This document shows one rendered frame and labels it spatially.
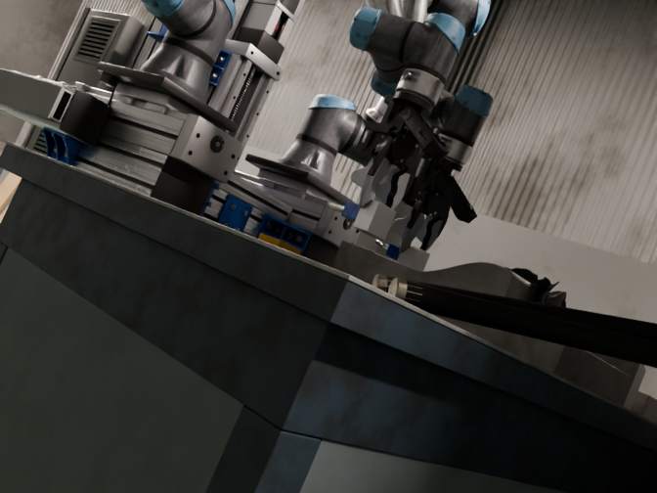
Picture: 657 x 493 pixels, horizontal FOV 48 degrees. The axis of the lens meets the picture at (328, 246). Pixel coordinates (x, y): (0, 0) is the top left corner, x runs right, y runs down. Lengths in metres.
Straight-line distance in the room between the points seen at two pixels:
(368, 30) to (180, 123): 0.40
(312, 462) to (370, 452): 0.07
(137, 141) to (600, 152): 3.35
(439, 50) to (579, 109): 3.37
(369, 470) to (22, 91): 1.21
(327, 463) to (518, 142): 4.13
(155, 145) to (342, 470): 0.96
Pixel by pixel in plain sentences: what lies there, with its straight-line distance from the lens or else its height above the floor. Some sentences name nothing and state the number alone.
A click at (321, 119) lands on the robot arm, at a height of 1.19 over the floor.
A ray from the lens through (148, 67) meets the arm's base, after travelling 1.59.
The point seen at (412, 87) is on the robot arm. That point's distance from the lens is 1.30.
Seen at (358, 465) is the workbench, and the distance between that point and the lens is 0.67.
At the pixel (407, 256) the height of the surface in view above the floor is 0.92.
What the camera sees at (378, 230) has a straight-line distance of 1.25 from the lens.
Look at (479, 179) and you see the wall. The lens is 4.67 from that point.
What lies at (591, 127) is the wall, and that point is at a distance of 4.58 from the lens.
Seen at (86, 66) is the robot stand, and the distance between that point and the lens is 2.06.
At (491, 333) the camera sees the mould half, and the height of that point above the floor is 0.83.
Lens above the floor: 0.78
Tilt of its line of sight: 4 degrees up
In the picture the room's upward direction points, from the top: 23 degrees clockwise
